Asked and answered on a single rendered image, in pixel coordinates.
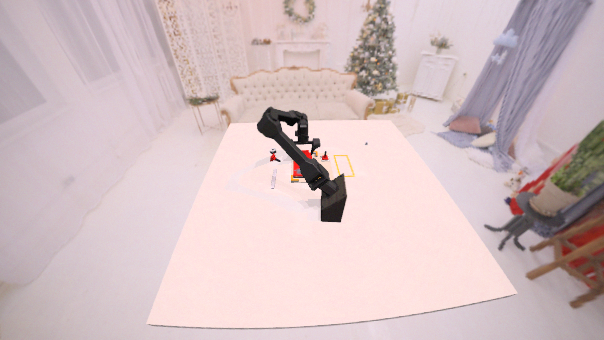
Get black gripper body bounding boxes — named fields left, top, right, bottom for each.
left=290, top=132, right=321, bottom=148

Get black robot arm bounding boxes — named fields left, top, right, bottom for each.
left=257, top=106, right=340, bottom=199

